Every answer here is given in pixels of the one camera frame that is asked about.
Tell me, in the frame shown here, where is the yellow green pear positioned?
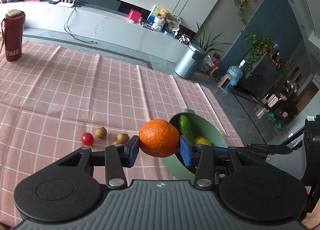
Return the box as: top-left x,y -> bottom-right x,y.
194,136 -> 212,147

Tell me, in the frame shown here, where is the brown longan fruit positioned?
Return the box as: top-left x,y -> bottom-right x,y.
95,127 -> 107,140
117,133 -> 130,144
112,141 -> 123,145

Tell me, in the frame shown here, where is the red cherry tomato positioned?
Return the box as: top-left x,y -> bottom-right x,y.
81,132 -> 94,146

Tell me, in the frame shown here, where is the green cucumber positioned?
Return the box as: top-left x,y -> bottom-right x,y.
178,115 -> 194,143

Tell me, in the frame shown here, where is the orange tangerine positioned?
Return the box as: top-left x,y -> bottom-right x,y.
139,119 -> 180,157

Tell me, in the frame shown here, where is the green colander bowl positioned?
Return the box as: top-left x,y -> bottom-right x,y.
164,109 -> 227,181

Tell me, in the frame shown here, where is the seated person in black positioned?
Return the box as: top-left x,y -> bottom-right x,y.
267,90 -> 298,130

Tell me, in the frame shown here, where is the pink checked tablecloth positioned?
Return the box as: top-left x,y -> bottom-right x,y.
0,41 -> 242,227

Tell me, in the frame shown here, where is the black side cabinet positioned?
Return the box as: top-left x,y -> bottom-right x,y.
238,53 -> 285,99

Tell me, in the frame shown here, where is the blue water jug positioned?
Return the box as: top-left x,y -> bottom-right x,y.
218,59 -> 246,93

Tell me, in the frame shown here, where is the silver trash bin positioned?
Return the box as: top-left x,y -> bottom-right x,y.
174,43 -> 207,79

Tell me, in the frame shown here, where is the green leafy floor plant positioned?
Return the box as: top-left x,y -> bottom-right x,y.
193,23 -> 230,54

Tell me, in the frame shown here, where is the white marble TV cabinet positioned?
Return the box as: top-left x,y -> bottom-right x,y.
1,1 -> 188,62

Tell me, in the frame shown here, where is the teddy bear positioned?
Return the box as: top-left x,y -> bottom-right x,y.
152,8 -> 172,32

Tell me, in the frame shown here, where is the red box on cabinet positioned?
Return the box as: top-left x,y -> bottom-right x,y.
127,9 -> 142,23

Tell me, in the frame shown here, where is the white wifi router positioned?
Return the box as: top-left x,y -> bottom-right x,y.
57,0 -> 75,8

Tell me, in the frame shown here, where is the dark red TIME bottle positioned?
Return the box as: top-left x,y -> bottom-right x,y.
1,10 -> 25,62

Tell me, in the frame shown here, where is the black power cable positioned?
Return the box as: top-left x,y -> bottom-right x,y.
63,7 -> 98,44

